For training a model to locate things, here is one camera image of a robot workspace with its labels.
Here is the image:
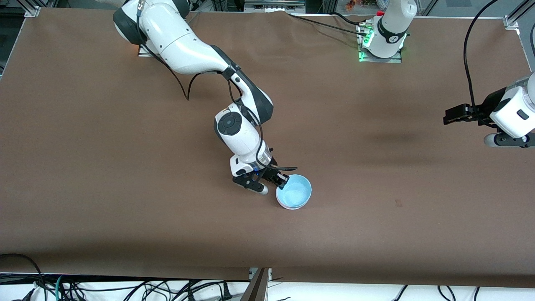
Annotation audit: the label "blue bowl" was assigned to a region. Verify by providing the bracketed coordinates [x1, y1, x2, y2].
[276, 174, 313, 208]

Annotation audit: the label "white bowl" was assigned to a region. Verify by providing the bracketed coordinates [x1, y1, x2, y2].
[276, 196, 311, 211]

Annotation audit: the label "aluminium profile beam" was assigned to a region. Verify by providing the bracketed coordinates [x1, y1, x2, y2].
[240, 268, 273, 301]

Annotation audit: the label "brown table cover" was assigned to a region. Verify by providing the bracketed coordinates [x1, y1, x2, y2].
[0, 8, 535, 289]

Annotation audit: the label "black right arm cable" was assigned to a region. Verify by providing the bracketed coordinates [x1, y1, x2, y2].
[136, 0, 298, 173]

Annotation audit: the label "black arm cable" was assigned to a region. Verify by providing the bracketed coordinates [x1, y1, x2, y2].
[463, 0, 500, 125]
[136, 0, 298, 173]

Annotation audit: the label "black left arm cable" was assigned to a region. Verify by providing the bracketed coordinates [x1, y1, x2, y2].
[463, 0, 500, 125]

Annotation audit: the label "aluminium corner bracket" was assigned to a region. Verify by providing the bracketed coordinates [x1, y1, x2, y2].
[22, 0, 43, 18]
[503, 0, 535, 31]

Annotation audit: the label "black table cable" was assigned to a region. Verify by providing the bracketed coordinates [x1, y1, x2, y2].
[288, 13, 368, 36]
[332, 12, 366, 26]

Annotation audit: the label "grey metal rail device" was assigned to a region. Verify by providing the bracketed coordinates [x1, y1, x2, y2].
[244, 0, 306, 13]

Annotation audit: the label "teal floor cable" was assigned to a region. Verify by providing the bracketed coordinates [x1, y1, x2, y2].
[54, 275, 68, 301]

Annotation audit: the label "black looped floor cable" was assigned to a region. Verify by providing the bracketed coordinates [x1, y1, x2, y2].
[0, 253, 47, 301]

